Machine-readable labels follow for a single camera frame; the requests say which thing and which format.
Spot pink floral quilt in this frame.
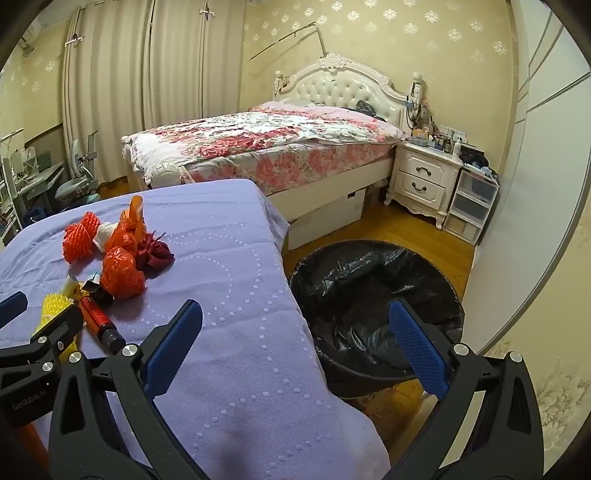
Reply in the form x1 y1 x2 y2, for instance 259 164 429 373
122 102 407 185

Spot grey study desk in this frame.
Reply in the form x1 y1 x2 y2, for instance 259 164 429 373
0 161 65 232

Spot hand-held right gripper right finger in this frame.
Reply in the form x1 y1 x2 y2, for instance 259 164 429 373
385 299 544 480

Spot white round container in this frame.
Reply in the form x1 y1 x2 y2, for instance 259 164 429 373
147 162 183 188

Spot dark clothing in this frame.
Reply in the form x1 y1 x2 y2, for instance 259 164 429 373
355 99 386 121

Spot white wardrobe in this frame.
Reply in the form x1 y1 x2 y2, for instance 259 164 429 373
462 0 591 352

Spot white nightstand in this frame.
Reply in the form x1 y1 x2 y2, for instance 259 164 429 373
385 141 462 229

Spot thin metal rod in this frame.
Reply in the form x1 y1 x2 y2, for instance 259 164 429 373
249 21 331 63

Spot white tissue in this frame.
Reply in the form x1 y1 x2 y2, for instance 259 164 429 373
92 220 118 252

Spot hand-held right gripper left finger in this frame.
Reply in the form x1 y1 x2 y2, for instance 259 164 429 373
48 299 218 480

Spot cluster of nightstand toiletries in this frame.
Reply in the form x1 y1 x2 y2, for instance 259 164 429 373
406 120 467 155

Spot cluttered bookshelf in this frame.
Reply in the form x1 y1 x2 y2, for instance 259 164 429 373
0 129 24 241

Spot beige curtain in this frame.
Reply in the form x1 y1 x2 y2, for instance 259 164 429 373
143 0 245 134
62 0 155 192

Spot yellow white small package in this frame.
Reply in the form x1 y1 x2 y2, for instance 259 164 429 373
60 272 90 301

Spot red black marker pen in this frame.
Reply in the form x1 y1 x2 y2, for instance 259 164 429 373
78 295 126 356

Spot clear plastic drawer unit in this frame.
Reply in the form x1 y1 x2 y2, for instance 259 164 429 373
443 166 500 245

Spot dark bag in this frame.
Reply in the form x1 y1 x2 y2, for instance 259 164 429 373
459 145 497 178

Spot yellow foam net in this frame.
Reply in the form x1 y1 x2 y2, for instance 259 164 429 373
31 293 79 356

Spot black lined trash bin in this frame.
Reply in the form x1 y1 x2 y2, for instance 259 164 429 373
288 240 465 400

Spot white storage box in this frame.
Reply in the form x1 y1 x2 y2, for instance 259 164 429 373
288 189 365 250

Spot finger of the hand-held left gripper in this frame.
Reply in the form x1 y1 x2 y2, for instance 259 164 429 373
0 292 28 329
0 305 83 365

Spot orange plastic bag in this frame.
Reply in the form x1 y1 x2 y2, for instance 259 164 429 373
100 247 147 298
107 195 148 252

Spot grey desk chair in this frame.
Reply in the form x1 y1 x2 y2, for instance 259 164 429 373
55 131 100 204

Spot orange foam net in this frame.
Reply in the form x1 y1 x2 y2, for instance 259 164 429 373
62 210 102 264

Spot white tufted bed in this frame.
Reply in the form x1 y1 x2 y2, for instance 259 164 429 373
121 53 411 213

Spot dark red cloth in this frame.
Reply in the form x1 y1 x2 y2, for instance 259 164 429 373
136 231 176 273

